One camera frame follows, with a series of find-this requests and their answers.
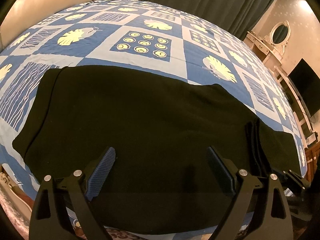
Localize black pants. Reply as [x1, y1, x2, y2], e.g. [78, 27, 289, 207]
[12, 66, 300, 235]

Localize black flat television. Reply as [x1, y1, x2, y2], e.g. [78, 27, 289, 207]
[289, 59, 320, 116]

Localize white vanity with oval mirror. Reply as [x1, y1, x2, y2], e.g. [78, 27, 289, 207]
[244, 20, 317, 145]

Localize blue patterned bed sheet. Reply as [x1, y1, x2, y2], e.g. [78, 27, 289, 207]
[1, 0, 307, 199]

